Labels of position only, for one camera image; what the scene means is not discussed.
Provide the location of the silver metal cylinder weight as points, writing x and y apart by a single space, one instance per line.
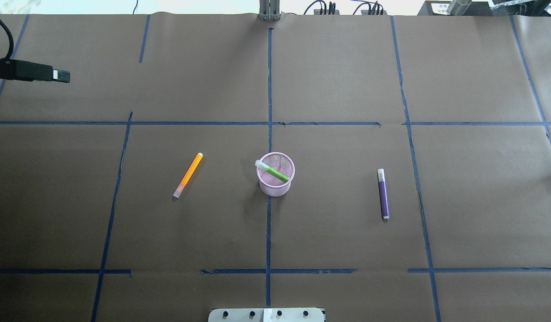
458 7

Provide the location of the white pedestal column base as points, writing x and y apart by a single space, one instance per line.
308 314

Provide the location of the aluminium frame post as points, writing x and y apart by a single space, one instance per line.
269 10

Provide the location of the green highlighter pen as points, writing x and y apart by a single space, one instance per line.
271 171

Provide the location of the orange highlighter pen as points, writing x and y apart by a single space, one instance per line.
188 175

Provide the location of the purple highlighter pen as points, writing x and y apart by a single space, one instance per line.
383 194

